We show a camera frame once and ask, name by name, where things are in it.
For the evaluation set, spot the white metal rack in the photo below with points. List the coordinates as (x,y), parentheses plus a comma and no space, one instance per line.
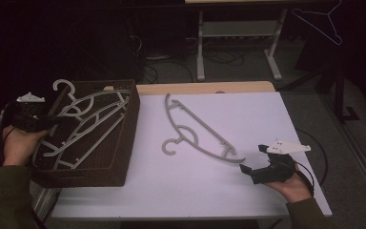
(241,28)

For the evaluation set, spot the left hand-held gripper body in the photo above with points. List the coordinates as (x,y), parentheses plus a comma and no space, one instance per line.
(28,119)

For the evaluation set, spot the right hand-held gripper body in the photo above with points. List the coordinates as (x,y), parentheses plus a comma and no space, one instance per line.
(276,171)

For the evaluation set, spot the black metal stand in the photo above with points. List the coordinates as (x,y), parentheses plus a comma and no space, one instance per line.
(340,95)

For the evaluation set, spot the white table mat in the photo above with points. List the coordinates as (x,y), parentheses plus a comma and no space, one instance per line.
(203,191)

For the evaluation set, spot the grey plastic clothes hanger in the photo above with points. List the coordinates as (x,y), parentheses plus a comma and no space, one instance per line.
(63,80)
(175,102)
(85,129)
(92,149)

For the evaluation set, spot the white power strip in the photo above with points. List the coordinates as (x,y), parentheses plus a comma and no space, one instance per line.
(157,58)

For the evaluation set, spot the person's left hand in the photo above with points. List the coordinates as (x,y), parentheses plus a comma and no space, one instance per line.
(17,146)

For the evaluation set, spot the person's right hand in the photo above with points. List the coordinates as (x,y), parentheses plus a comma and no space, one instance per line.
(294,189)

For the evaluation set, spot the brown woven basket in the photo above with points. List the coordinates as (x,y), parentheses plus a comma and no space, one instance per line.
(108,159)

